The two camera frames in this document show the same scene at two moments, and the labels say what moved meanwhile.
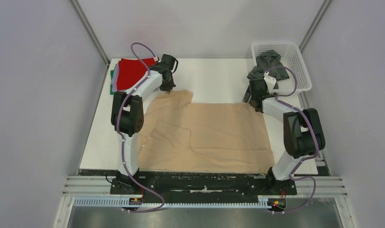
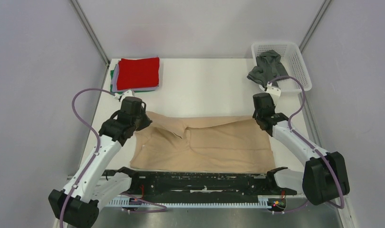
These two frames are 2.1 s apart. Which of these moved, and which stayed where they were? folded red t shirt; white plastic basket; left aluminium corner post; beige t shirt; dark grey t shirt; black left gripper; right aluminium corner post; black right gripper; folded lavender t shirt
Moved: black left gripper; black right gripper; beige t shirt
Stayed: left aluminium corner post; folded lavender t shirt; right aluminium corner post; dark grey t shirt; white plastic basket; folded red t shirt
